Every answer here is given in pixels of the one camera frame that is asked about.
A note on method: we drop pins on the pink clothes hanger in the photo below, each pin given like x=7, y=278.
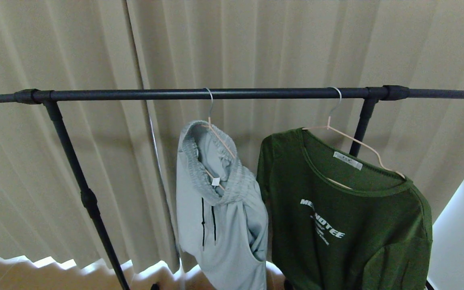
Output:
x=357, y=141
x=220, y=137

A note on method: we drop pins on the pale grey shorts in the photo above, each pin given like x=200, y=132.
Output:
x=232, y=241

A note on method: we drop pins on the green garment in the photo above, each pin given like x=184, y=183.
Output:
x=336, y=241

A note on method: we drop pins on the black clothes rack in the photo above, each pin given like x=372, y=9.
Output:
x=216, y=94

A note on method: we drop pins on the beige curtain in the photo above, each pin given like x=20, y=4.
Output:
x=296, y=40

